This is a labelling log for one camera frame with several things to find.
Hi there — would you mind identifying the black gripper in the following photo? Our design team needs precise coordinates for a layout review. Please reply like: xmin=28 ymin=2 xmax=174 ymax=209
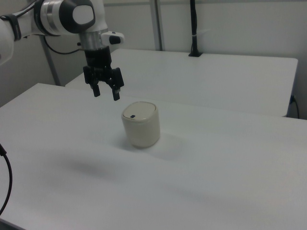
xmin=83 ymin=46 xmax=126 ymax=102

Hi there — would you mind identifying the cream trash bin lid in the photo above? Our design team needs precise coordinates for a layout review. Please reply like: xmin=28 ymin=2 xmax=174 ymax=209
xmin=122 ymin=102 xmax=157 ymax=123

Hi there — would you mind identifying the cream plastic trash bin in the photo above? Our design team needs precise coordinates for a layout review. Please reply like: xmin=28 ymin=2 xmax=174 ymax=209
xmin=121 ymin=101 xmax=161 ymax=149

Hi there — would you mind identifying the white folding table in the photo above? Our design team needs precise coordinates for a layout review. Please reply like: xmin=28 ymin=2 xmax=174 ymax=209
xmin=65 ymin=48 xmax=298 ymax=117

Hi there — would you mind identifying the white zip tie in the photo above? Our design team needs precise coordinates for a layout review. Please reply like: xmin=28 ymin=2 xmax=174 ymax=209
xmin=191 ymin=29 xmax=209 ymax=38

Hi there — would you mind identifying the grey partition end post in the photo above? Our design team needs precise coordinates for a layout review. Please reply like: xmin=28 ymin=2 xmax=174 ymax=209
xmin=40 ymin=35 xmax=61 ymax=86

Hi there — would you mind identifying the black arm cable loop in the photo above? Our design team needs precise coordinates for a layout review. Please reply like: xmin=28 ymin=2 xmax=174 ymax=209
xmin=43 ymin=35 xmax=84 ymax=54

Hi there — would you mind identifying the grey partition corner post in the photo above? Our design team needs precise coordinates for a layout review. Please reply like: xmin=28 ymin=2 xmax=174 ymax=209
xmin=150 ymin=0 xmax=165 ymax=51

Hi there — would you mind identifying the black clamped camera pole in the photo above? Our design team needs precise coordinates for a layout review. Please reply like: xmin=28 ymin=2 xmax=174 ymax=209
xmin=188 ymin=0 xmax=204 ymax=58

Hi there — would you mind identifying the black pole cable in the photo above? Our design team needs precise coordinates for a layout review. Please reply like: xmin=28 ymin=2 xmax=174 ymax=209
xmin=193 ymin=0 xmax=200 ymax=52

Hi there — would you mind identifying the black thick table cable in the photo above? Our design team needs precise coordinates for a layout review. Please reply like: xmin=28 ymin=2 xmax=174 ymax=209
xmin=0 ymin=143 xmax=12 ymax=215

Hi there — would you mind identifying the black thin hanging cable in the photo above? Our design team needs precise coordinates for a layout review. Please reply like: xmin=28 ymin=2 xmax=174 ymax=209
xmin=290 ymin=95 xmax=300 ymax=118

